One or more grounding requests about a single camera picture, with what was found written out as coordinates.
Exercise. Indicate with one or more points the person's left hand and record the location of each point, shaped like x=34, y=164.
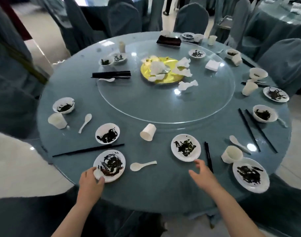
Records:
x=90, y=188

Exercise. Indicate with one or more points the person's right hand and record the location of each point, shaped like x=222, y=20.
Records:
x=207, y=180

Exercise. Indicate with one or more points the blue covered chair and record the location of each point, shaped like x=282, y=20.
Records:
x=29, y=217
x=239, y=27
x=12, y=96
x=286, y=64
x=192, y=18
x=78, y=27
x=284, y=209
x=124, y=19

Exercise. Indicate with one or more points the bundle of black chopsticks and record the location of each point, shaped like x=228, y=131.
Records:
x=111, y=74

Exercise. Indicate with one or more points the person's right forearm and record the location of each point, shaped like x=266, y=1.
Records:
x=237, y=214

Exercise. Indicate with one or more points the person's left forearm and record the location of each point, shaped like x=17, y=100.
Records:
x=73, y=222

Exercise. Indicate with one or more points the metal tray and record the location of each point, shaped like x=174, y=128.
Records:
x=225, y=22

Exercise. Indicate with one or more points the round blue table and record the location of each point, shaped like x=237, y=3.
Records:
x=153, y=185

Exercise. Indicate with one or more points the crumpled white tissue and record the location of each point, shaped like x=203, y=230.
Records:
x=185, y=72
x=186, y=85
x=184, y=62
x=156, y=77
x=156, y=67

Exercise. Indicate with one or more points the round glass turntable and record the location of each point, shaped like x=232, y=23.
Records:
x=145, y=103

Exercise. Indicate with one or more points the folded white napkin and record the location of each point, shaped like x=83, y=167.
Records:
x=212, y=65

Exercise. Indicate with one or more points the yellow round disc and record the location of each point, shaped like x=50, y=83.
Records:
x=169, y=62

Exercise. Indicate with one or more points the dark red cloth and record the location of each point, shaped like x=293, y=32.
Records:
x=169, y=41

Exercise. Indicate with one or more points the blue clothed background table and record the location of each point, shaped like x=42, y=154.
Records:
x=271, y=24

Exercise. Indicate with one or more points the cluster of white dishes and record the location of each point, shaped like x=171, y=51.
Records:
x=300, y=8

